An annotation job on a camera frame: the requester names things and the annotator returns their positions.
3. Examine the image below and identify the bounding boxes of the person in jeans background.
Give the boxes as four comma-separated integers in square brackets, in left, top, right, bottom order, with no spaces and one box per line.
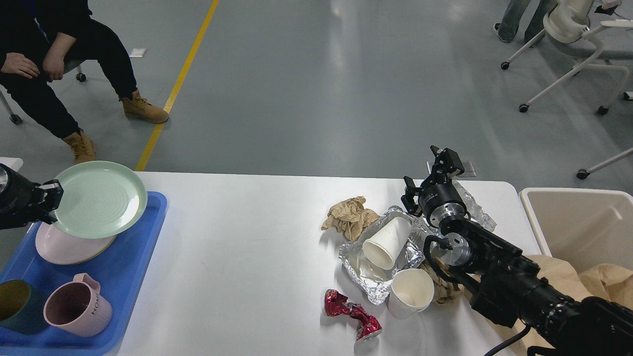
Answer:
[493,0,557,43]

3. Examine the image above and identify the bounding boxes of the white paper cup lying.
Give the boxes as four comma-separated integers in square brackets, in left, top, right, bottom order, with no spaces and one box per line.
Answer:
[362,217,412,270]

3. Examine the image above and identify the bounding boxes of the grey chair of seated person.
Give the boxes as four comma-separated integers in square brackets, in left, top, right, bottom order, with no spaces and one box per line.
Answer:
[0,59,88,125]

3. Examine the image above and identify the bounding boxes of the large brown paper sheet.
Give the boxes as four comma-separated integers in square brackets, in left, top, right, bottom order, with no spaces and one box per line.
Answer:
[488,255,633,356]

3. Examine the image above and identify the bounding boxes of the green plate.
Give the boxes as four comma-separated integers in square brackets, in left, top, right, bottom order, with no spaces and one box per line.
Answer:
[53,161,148,239]

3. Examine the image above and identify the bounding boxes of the pink plate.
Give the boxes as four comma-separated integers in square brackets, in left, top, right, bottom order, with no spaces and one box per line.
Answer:
[35,223,117,265]

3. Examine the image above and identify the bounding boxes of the crushed red can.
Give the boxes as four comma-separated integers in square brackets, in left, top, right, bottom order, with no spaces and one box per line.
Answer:
[323,289,383,343]

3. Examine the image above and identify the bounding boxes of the small crumpled brown paper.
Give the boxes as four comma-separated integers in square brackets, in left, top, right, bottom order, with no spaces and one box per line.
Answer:
[419,261,463,305]

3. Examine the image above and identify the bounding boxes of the grey mug yellow inside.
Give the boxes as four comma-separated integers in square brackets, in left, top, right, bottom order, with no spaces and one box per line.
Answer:
[0,279,49,334]

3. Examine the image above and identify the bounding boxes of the white paper cup upright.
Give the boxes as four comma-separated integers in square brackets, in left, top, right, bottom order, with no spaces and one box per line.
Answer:
[387,268,435,319]

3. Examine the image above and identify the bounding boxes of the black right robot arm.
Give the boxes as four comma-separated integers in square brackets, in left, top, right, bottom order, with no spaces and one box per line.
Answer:
[402,146,633,356]

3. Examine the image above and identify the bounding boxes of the crumpled brown paper ball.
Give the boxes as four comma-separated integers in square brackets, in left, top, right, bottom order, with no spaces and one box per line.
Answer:
[320,196,379,241]

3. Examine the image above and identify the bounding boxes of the beige waste bin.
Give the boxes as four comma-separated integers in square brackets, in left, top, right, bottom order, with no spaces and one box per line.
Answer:
[519,187,633,272]

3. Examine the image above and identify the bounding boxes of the aluminium foil tray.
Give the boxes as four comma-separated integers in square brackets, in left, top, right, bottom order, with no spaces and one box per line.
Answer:
[339,206,439,306]

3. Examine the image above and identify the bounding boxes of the person in black clothes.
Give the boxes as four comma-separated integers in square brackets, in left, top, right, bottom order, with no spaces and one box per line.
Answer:
[0,0,169,164]

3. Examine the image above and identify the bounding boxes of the pink mug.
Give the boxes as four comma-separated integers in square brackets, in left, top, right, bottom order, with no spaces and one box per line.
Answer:
[43,273,113,337]

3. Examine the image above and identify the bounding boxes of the white office chair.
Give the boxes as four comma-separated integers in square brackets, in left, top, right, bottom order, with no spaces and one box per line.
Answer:
[500,0,633,115]

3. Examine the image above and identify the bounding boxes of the floor socket plates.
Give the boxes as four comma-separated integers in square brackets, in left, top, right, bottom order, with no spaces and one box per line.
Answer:
[458,161,477,178]

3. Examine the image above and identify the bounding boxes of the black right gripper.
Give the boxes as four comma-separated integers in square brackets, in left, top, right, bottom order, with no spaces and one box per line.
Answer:
[402,145,469,228]

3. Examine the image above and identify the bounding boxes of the crumpled aluminium foil sheet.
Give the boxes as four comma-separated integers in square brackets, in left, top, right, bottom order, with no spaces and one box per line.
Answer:
[452,180,497,232]

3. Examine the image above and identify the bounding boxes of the blue plastic tray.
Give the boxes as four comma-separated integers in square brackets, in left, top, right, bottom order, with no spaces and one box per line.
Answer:
[0,191,168,356]

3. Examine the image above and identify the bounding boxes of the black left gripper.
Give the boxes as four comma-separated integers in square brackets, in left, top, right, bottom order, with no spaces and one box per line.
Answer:
[0,165,64,230]

